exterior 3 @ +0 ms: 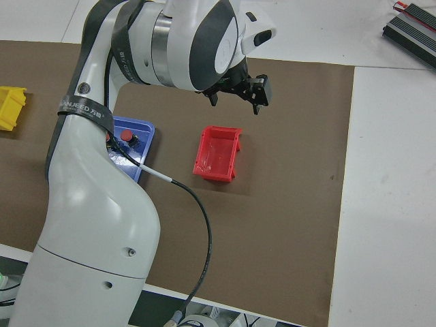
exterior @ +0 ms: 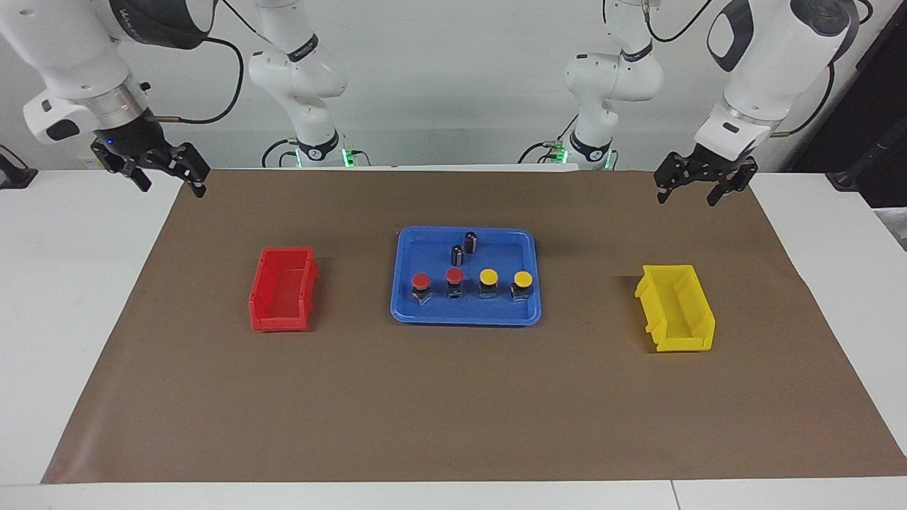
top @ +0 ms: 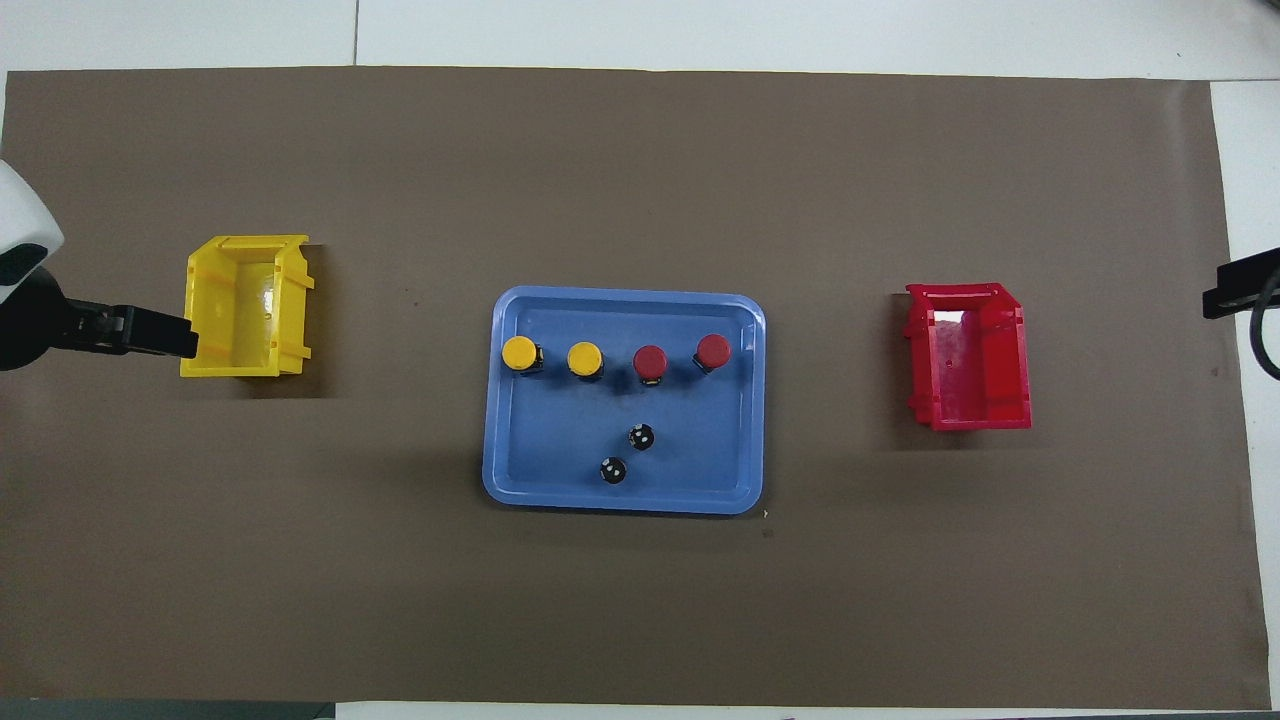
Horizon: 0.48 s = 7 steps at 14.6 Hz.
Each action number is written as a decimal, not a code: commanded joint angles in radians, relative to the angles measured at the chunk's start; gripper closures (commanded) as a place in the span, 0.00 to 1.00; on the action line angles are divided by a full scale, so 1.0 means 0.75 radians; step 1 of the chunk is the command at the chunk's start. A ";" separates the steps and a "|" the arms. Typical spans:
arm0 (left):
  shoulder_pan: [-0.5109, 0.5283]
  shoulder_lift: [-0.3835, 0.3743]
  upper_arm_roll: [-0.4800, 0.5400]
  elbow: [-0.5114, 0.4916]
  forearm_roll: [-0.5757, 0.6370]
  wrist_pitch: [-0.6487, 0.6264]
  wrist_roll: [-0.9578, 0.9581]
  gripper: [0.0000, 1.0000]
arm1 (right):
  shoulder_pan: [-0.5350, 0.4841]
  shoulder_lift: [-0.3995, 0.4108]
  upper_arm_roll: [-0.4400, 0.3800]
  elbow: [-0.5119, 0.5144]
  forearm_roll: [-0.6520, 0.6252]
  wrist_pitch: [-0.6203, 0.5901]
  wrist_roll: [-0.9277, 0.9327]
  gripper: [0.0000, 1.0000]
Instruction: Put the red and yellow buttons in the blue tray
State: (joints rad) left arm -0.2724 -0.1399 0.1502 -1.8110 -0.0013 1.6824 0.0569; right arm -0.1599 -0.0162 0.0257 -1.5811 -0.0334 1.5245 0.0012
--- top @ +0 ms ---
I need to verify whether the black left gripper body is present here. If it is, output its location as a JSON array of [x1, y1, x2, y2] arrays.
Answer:
[[0, 268, 136, 373]]

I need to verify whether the blue plastic tray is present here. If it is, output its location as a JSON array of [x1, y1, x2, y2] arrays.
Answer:
[[482, 286, 768, 516]]

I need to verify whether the yellow plastic storage bin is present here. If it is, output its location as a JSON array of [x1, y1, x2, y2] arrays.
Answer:
[[180, 235, 316, 379]]

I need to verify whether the red plastic storage bin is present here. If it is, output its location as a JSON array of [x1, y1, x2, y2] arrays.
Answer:
[[904, 283, 1033, 432]]

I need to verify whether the brown paper table mat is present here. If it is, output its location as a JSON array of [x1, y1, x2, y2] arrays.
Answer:
[[0, 66, 1271, 711]]

